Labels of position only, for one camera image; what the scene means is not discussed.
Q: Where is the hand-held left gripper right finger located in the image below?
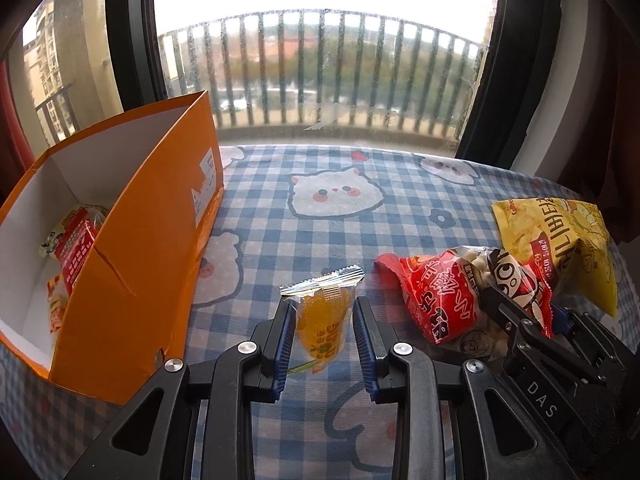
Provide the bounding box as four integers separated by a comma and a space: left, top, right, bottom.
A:
352, 297, 570, 480

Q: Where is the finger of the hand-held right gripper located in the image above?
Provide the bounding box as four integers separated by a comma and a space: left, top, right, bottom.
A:
551, 306, 628, 388
479, 285, 577, 432

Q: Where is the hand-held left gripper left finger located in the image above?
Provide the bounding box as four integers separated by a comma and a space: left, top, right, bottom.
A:
65, 300, 298, 480

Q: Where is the orange jelly cup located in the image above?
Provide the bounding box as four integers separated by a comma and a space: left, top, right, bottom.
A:
279, 267, 366, 377

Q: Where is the red nut snack bag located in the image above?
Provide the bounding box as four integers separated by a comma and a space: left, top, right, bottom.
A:
375, 245, 556, 363

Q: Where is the orange cardboard box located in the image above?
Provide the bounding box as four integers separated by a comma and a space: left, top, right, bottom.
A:
0, 90, 226, 407

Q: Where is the yellow chips bag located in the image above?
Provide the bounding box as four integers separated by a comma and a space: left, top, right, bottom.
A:
491, 197, 620, 318

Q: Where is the red labelled snack packet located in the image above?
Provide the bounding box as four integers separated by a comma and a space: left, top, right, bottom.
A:
54, 219, 99, 292

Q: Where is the small colourful snack packet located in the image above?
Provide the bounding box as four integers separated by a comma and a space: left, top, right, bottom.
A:
46, 277, 69, 334

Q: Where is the dark brown curtain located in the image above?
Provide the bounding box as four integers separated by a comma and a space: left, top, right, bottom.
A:
554, 0, 640, 243

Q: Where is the red packet inside box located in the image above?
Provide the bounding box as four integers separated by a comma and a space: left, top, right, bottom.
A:
39, 203, 109, 261

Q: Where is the long balcony railing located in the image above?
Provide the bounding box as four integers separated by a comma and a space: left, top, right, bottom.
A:
157, 8, 489, 144

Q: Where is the short balcony railing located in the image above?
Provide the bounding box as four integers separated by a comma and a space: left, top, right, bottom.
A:
34, 82, 82, 144

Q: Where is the black window mullion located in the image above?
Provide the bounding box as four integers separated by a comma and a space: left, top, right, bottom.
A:
102, 0, 169, 114

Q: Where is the red curtain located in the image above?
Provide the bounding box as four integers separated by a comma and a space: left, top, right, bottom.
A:
0, 57, 30, 178

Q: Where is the distant apartment building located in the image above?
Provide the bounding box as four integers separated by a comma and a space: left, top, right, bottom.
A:
22, 0, 67, 107

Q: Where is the black window side frame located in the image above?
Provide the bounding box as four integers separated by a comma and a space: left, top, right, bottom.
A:
454, 0, 567, 172

